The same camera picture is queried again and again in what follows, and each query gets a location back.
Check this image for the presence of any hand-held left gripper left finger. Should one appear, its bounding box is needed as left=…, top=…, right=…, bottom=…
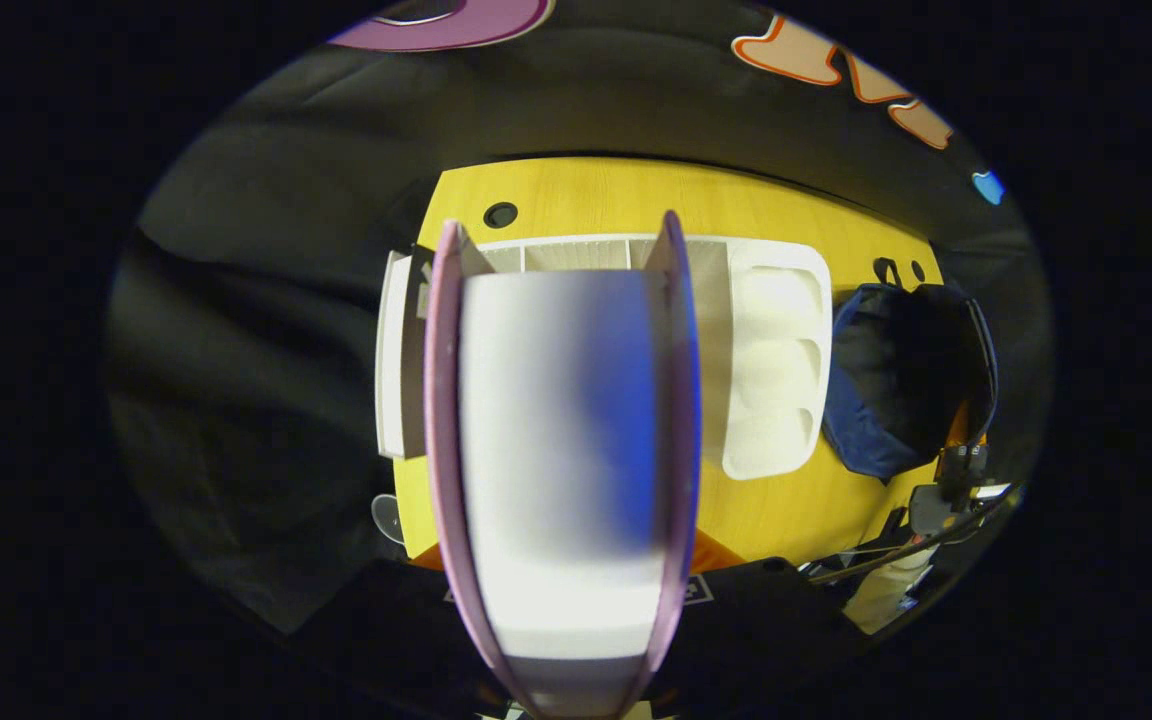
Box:
left=321, top=545, right=512, bottom=716

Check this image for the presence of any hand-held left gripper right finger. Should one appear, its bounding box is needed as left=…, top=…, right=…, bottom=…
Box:
left=651, top=530, right=872, bottom=713

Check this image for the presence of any pink book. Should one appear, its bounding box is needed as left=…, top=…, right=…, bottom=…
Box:
left=423, top=210, right=705, bottom=720

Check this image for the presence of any blue schoolbag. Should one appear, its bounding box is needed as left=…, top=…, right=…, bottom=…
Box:
left=821, top=257, right=999, bottom=481

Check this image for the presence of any white bookshelf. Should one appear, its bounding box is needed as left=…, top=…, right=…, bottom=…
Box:
left=376, top=233, right=834, bottom=483

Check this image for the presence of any black backdrop cloth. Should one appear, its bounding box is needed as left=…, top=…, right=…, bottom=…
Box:
left=106, top=0, right=1052, bottom=636

